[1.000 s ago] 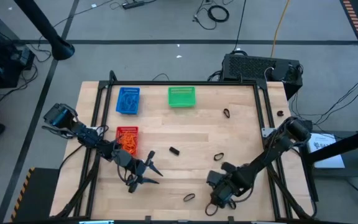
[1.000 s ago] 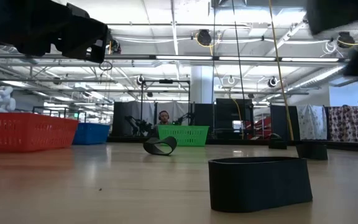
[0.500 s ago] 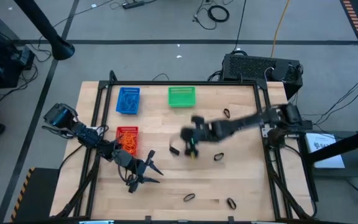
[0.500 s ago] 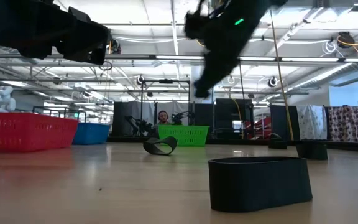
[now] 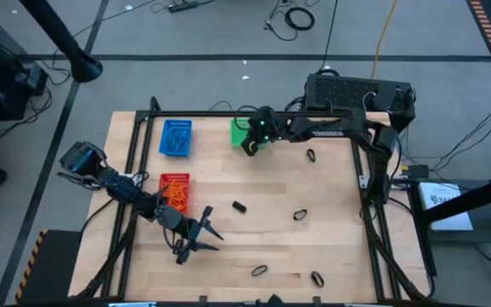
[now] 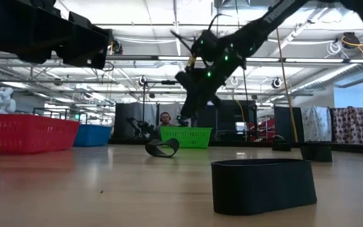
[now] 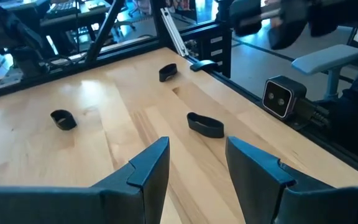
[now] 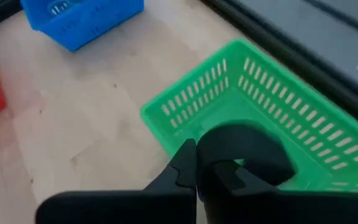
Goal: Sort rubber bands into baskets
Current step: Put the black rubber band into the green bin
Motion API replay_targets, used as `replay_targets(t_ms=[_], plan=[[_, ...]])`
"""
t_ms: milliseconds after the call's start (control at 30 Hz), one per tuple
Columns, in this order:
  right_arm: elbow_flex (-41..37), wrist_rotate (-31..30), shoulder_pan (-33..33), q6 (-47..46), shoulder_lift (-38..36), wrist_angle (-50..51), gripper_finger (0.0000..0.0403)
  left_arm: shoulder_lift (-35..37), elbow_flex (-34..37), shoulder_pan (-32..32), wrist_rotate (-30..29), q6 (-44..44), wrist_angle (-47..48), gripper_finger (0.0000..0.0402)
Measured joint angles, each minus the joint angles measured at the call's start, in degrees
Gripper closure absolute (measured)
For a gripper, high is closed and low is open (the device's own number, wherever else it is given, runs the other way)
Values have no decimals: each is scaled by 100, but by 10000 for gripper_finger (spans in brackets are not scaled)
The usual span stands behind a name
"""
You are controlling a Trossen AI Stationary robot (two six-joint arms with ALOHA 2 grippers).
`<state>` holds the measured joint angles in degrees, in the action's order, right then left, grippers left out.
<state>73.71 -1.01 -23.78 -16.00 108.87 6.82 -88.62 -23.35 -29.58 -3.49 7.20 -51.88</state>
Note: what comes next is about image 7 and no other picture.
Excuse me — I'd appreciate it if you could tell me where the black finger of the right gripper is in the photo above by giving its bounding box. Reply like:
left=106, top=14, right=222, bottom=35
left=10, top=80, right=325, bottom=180
left=268, top=0, right=309, bottom=50
left=229, top=0, right=263, bottom=37

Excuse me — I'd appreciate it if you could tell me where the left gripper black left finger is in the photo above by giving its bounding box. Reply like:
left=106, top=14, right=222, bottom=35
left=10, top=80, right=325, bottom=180
left=91, top=136, right=170, bottom=224

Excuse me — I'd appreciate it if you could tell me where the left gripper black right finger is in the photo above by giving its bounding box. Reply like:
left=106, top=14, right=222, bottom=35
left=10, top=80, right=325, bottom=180
left=225, top=136, right=335, bottom=224

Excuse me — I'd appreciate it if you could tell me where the black rubber band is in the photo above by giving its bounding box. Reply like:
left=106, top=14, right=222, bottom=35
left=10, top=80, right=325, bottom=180
left=186, top=111, right=225, bottom=139
left=50, top=109, right=78, bottom=131
left=158, top=63, right=178, bottom=83

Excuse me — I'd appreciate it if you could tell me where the grey chair armrest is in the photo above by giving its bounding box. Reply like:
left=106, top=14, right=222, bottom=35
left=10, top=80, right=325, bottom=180
left=291, top=44, right=358, bottom=100

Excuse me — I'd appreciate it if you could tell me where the black drawer cabinet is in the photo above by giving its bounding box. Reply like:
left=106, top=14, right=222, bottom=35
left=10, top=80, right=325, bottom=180
left=194, top=27, right=232, bottom=78

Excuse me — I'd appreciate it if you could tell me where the black table edge clamp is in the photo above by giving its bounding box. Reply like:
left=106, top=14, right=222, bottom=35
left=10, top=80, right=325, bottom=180
left=190, top=59, right=219, bottom=73

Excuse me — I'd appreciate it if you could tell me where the silver aluminium extrusion bar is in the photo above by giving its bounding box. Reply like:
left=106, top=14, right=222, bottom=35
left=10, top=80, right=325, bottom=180
left=160, top=7, right=190, bottom=57

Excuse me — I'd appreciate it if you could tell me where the dark desk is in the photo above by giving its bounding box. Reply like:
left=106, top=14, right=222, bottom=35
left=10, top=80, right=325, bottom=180
left=40, top=0, right=113, bottom=37

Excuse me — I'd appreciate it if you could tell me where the black keyboard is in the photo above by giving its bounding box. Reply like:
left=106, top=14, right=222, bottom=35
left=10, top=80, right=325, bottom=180
left=47, top=1, right=81, bottom=16

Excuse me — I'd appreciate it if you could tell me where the black table-level camera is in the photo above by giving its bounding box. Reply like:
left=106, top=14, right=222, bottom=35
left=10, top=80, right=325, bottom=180
left=262, top=75, right=308, bottom=121

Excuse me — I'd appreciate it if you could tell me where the silver metal bracket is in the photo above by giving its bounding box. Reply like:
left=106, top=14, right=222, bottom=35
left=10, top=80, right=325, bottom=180
left=0, top=68, right=24, bottom=90

